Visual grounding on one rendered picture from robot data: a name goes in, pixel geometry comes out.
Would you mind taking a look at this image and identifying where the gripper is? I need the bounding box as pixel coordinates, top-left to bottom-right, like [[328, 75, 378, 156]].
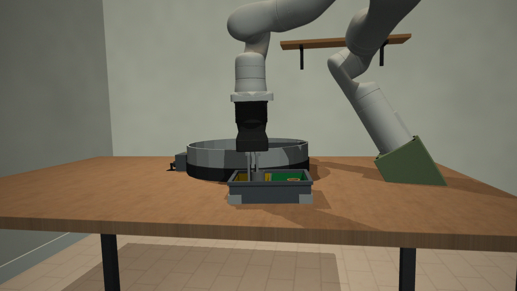
[[230, 78, 273, 181]]

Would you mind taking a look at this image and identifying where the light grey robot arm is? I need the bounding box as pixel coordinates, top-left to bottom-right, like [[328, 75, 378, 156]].
[[227, 0, 421, 155]]

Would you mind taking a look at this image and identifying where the grey metal sleeve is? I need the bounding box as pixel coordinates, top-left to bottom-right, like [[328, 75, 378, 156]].
[[251, 170, 265, 181]]

